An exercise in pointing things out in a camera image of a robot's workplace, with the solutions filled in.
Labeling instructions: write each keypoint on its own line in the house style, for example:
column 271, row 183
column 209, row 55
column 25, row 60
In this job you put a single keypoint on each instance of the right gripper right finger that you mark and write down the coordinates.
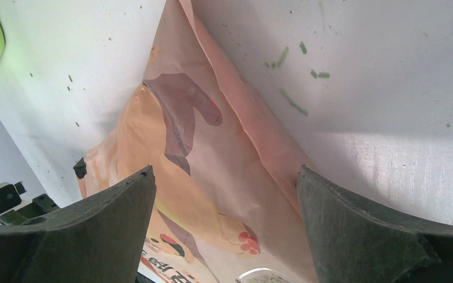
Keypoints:
column 355, row 239

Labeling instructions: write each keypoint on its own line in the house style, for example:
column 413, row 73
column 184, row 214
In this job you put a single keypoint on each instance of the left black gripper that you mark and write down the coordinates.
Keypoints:
column 41, row 205

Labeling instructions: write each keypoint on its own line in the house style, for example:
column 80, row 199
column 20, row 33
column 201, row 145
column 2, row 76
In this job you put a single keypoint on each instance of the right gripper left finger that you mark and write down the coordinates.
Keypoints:
column 97, row 239

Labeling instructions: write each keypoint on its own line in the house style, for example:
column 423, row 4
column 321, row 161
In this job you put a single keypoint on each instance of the pink cat litter bag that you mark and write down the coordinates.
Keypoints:
column 225, row 170

